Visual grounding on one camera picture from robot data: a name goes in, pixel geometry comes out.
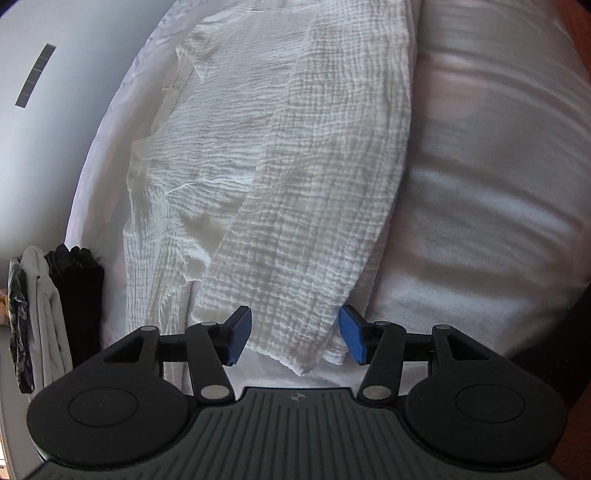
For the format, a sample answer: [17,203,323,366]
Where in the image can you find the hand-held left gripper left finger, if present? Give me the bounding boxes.
[102,306,252,406]

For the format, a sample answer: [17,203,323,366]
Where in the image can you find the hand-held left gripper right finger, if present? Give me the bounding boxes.
[338,305,490,407]

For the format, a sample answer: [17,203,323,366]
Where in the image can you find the white crinkled garment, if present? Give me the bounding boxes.
[122,0,421,376]

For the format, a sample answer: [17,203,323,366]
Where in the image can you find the black folded garment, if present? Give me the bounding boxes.
[46,244,106,370]

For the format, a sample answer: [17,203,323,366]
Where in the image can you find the bed with pale dotted sheet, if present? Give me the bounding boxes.
[65,0,591,393]

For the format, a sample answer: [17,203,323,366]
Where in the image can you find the white folded garment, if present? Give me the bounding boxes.
[21,246,75,388]

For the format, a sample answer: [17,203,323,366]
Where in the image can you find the floral folded garment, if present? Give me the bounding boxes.
[7,258,35,395]

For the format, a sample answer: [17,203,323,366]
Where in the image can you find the grey wall switch panel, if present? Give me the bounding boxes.
[15,44,56,109]

